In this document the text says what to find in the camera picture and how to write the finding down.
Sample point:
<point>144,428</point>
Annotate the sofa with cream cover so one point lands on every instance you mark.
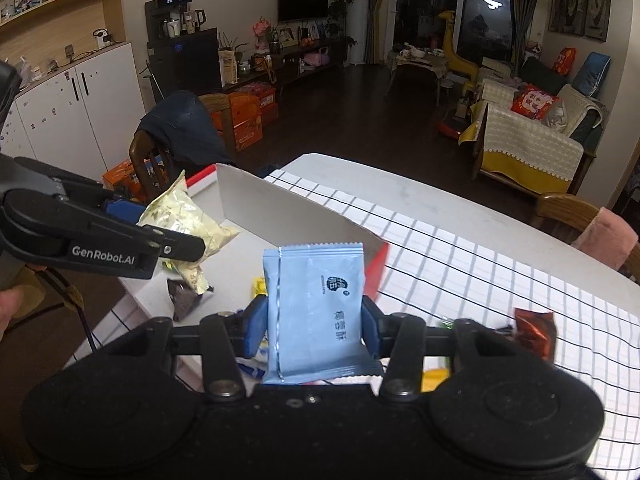
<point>525,145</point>

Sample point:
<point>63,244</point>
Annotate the grey cushion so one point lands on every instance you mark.
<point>556,117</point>

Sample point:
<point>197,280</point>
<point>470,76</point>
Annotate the black water dispenser cabinet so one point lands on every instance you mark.
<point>185,65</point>

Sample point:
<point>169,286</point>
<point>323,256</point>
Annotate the orange blue carton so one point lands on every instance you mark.
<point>122,177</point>

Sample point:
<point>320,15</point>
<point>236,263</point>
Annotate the pale yellow snack packet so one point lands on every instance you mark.
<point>175,215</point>

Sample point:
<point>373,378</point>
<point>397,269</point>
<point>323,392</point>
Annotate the light blue snack packet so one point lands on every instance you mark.
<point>320,310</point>

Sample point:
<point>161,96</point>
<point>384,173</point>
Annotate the stack of orange cartons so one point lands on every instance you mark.
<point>247,115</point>

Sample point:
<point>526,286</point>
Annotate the red printed pillow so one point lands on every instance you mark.
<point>532,102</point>

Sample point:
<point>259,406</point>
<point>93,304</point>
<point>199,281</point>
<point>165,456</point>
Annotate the pink handbag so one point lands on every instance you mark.
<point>314,58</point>

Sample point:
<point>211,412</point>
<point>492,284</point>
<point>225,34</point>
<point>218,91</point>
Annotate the white paper bag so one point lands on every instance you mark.
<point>229,67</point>

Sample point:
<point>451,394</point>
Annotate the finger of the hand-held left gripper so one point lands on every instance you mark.
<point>100,255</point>
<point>122,209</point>

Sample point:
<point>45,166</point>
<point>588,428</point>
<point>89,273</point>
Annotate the white blue snack packet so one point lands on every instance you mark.
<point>252,367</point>

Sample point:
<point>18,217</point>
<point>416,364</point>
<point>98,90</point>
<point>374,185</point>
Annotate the grey yellow curtain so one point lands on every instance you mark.
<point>526,15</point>
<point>385,10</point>

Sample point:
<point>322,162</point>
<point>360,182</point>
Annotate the wooden coffee table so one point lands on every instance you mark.
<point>420,62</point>

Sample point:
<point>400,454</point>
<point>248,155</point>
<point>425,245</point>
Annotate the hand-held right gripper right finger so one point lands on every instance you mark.
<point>369,325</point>

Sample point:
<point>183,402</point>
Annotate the dark wooden tv stand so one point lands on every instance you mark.
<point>290,60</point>

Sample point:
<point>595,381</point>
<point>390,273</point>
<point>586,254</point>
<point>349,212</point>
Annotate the dark blue jacket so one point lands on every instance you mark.
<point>185,125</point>

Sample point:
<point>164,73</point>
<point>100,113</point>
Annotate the wooden wall shelf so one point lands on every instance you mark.
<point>60,20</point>

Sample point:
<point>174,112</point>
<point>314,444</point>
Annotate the red orange cushion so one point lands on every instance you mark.
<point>566,61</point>

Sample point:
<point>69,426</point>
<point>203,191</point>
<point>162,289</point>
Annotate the white checkered tablecloth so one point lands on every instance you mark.
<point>475,285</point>

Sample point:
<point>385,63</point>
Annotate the wooden chair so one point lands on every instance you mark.
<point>560,210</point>
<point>145,160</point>

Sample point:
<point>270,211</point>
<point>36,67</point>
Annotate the dark red shiny snack packet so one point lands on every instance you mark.
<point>532,330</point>

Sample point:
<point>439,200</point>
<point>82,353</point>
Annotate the mustard yellow snack packet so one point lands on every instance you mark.
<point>259,286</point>

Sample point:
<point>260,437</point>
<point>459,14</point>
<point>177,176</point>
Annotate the pink towel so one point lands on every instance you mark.
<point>610,240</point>

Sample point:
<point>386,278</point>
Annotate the green potted plant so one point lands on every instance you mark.
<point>342,0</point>

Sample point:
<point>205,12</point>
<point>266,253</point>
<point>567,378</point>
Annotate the pink flower bouquet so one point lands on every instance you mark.
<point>262,30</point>

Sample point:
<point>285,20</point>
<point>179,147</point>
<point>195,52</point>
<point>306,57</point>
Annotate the red cardboard box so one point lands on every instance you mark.
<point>300,220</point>

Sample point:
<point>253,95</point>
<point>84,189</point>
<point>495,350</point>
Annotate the red floor toy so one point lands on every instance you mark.
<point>452,125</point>

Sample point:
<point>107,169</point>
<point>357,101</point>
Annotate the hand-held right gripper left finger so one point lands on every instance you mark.
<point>255,325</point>

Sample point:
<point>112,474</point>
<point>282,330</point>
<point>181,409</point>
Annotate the white tower air conditioner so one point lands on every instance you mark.
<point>361,20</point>

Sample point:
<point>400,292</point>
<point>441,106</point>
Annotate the dark brown candy wrapper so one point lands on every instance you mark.
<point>185,300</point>

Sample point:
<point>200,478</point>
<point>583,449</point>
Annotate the white cabinet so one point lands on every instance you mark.
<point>65,105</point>

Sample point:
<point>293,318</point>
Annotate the blue pillow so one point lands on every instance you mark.
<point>592,74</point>

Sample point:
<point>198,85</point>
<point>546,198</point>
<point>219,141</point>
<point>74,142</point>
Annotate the person's left hand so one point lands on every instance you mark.
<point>7,307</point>

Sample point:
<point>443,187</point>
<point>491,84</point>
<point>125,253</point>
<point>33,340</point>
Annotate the yellow giraffe toy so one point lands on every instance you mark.
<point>457,57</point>

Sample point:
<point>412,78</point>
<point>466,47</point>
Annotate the yellow cartoon snack packet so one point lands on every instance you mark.
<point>435,380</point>

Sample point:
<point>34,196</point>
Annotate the dark framed wall painting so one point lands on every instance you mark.
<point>556,7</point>
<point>574,5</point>
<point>598,4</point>

